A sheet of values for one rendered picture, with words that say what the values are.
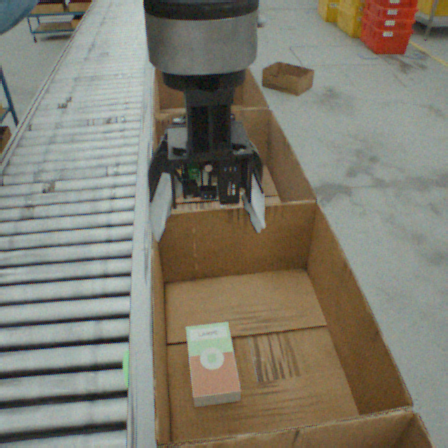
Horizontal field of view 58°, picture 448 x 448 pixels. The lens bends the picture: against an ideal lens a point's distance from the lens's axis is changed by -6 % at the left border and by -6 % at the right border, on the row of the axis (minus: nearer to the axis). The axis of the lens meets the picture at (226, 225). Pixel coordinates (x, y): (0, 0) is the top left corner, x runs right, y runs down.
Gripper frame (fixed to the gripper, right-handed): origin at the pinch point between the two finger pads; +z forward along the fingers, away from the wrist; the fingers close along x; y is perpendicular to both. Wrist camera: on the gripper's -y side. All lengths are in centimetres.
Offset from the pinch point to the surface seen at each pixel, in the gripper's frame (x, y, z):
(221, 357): 1.2, 1.3, 25.5
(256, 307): 9.0, -10.4, 28.8
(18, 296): -44, -32, 44
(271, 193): 19, -44, 29
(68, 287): -32, -33, 43
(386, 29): 242, -426, 94
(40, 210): -45, -65, 44
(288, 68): 107, -348, 109
